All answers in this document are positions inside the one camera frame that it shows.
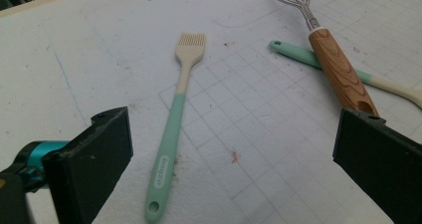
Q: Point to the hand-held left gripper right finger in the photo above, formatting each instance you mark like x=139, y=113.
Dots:
x=378, y=164

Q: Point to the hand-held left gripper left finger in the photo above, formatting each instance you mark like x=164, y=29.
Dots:
x=89, y=164

